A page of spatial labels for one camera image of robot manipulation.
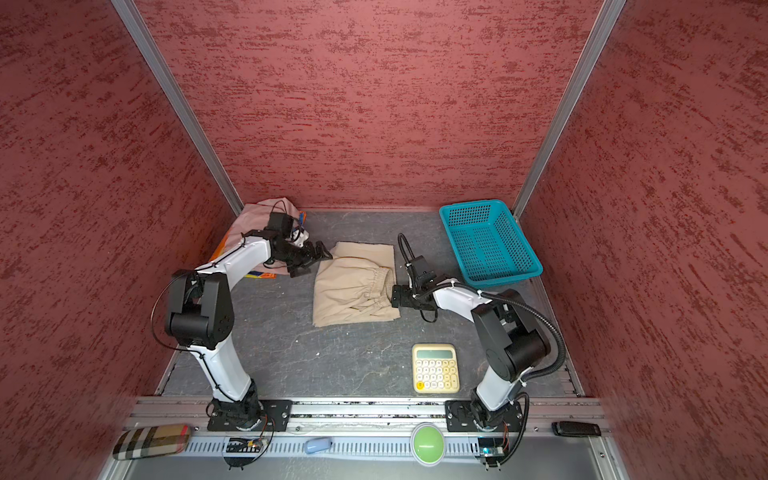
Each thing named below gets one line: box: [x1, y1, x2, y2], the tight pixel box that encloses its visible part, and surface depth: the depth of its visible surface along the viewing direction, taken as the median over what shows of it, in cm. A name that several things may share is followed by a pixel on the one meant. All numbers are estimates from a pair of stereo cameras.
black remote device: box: [552, 421, 601, 437], surface depth 73 cm
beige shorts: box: [313, 242, 401, 327], surface depth 96 cm
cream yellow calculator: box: [412, 343, 460, 394], surface depth 81 cm
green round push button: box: [410, 422, 445, 467], surface depth 71 cm
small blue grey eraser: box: [305, 438, 331, 454], surface depth 70 cm
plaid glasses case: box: [113, 424, 190, 460], surface depth 70 cm
